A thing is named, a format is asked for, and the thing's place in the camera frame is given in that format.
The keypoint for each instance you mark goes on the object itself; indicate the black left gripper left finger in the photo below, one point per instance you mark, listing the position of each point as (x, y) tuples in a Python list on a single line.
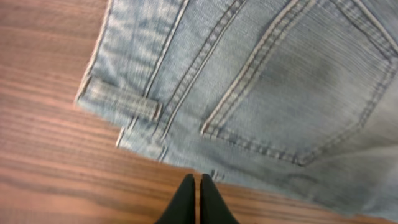
[(181, 209)]

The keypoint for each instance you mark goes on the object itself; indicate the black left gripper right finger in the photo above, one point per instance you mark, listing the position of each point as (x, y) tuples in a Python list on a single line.
[(213, 209)]

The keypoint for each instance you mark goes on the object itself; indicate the light blue denim shorts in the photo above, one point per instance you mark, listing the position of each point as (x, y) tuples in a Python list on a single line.
[(297, 97)]

